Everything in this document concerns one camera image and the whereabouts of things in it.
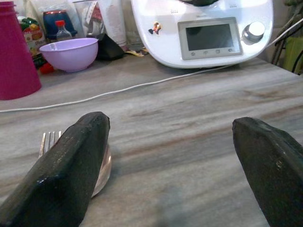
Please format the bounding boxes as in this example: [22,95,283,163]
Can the white tube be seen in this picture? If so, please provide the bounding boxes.
[98,0,128,47]

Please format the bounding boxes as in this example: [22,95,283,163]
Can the small red-capped clear bottle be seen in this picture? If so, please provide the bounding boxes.
[56,20,72,41]

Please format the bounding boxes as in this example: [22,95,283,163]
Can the lilac plastic bowl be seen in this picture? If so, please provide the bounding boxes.
[39,37,99,73]

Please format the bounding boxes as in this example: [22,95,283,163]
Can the colourful food package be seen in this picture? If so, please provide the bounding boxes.
[18,16,48,69]

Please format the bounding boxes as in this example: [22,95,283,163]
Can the clear plastic bag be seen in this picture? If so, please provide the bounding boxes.
[73,0,106,40]

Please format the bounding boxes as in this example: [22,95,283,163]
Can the yellow wrapper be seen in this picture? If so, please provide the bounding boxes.
[125,47,149,57]

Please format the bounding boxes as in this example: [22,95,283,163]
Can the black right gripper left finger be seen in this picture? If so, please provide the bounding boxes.
[0,111,111,227]

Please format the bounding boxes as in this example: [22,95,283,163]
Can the small red object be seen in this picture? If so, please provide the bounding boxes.
[39,63,55,74]

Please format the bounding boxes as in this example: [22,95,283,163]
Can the black wedge-shaped object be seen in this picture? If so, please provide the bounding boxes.
[96,33,125,61]

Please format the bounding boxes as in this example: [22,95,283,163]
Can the magenta plastic cup stack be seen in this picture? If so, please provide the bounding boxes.
[0,1,43,101]

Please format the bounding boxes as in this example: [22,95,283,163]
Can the white power cable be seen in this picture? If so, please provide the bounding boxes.
[0,17,303,114]

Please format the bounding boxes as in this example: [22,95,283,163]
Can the green chair with black frame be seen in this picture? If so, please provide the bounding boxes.
[272,9,303,76]

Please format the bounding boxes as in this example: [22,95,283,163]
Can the dark blue jar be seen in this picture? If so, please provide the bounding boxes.
[43,9,78,40]

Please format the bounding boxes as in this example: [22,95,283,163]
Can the silver metal fork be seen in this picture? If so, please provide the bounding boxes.
[38,131,62,159]

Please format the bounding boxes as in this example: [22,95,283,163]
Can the clear glass plate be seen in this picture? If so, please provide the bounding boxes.
[91,144,112,198]

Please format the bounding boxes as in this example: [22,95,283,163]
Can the white kitchen cooking machine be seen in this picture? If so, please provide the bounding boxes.
[131,0,274,69]

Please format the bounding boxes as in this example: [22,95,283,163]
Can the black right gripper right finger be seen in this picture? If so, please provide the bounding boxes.
[232,116,303,227]

